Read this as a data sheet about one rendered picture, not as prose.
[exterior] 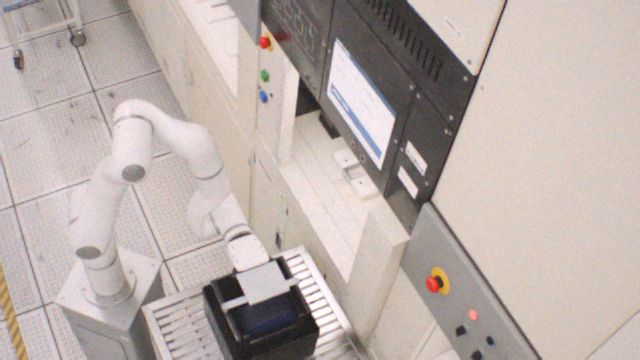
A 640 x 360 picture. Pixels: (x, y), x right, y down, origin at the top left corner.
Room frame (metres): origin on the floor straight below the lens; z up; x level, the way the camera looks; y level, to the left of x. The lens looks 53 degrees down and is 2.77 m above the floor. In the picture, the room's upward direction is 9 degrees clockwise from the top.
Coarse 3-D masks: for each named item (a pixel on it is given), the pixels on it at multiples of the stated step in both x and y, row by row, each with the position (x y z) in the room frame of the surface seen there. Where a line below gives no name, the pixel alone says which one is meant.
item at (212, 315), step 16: (208, 288) 0.93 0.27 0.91; (208, 304) 0.87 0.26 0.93; (208, 320) 0.88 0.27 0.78; (224, 336) 0.84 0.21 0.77; (304, 336) 0.89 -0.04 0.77; (224, 352) 0.77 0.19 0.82; (256, 352) 0.81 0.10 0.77; (272, 352) 0.76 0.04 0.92; (288, 352) 0.79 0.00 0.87; (304, 352) 0.82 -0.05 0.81
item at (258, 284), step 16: (256, 272) 0.91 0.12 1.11; (272, 272) 0.91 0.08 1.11; (288, 272) 0.98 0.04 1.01; (224, 288) 0.92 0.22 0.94; (240, 288) 0.95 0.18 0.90; (256, 288) 0.86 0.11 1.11; (272, 288) 0.86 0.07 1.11; (288, 288) 0.87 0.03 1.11; (224, 304) 0.83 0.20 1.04; (240, 304) 0.84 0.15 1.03; (304, 304) 0.88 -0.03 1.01; (224, 320) 0.84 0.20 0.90; (304, 320) 0.86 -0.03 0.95; (240, 336) 0.75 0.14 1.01; (272, 336) 0.80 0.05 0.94; (288, 336) 0.85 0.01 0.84; (240, 352) 0.74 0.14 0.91
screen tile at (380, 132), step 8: (368, 96) 1.14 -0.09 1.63; (360, 104) 1.15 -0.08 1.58; (368, 104) 1.13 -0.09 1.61; (376, 104) 1.11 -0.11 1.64; (360, 112) 1.15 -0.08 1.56; (376, 112) 1.10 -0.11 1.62; (368, 120) 1.12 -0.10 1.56; (384, 120) 1.07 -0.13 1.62; (368, 128) 1.11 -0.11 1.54; (376, 128) 1.09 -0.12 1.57; (384, 128) 1.07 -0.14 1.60; (376, 136) 1.08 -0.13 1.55; (384, 136) 1.06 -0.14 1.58
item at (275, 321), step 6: (276, 318) 0.83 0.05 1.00; (282, 318) 0.84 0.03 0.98; (288, 318) 0.85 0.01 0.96; (294, 318) 0.86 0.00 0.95; (258, 324) 0.80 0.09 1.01; (264, 324) 0.81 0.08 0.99; (270, 324) 0.82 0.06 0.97; (276, 324) 0.83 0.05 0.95; (282, 324) 0.84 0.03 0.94; (288, 324) 0.86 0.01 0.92; (252, 330) 0.79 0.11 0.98; (258, 330) 0.80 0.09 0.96; (264, 330) 0.81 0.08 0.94; (270, 330) 0.82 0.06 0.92; (276, 330) 0.83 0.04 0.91; (252, 336) 0.79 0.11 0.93; (258, 336) 0.80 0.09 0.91
